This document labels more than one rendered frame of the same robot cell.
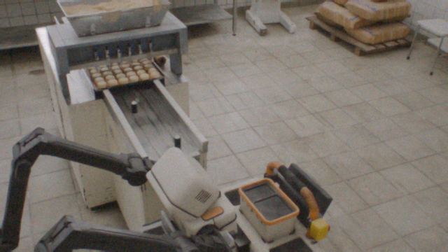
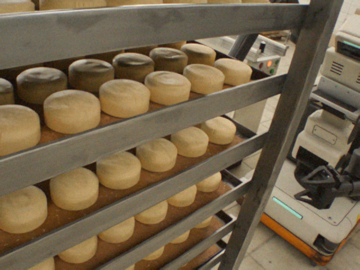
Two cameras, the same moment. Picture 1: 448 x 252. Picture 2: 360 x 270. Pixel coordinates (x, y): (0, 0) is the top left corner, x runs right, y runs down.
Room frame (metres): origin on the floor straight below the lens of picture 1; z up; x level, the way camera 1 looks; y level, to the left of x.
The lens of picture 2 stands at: (0.13, 1.26, 1.39)
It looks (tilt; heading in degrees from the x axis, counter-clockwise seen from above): 32 degrees down; 340
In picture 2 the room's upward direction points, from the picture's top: 10 degrees clockwise
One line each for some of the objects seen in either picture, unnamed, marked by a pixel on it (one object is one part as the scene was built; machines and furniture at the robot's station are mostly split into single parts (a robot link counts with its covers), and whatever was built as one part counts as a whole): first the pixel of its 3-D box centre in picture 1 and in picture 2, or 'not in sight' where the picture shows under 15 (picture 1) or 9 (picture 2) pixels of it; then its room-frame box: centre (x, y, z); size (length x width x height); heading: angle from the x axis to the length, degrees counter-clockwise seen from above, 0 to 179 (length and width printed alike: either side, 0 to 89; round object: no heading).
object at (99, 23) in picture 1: (115, 14); not in sight; (2.49, 0.63, 1.25); 0.56 x 0.29 x 0.14; 117
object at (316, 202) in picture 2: not in sight; (311, 192); (0.63, 0.69, 0.87); 0.09 x 0.07 x 0.07; 89
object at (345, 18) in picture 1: (348, 13); not in sight; (5.41, -1.43, 0.32); 0.72 x 0.42 x 0.17; 29
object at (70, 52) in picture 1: (120, 54); not in sight; (2.49, 0.63, 1.01); 0.72 x 0.33 x 0.34; 117
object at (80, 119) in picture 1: (110, 106); not in sight; (2.91, 0.84, 0.42); 1.28 x 0.72 x 0.84; 27
